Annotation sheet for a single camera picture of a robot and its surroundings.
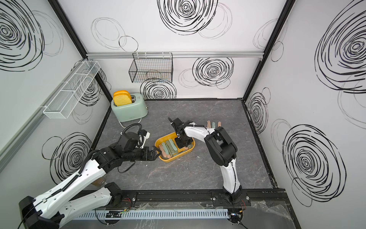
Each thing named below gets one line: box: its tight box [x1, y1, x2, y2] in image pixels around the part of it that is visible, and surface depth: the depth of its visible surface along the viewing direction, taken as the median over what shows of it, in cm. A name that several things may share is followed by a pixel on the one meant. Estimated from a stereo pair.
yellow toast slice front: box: [113, 92, 133, 107], surface depth 96 cm
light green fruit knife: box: [168, 138, 177, 152], surface depth 93 cm
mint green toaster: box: [111, 93, 149, 123], surface depth 101 cm
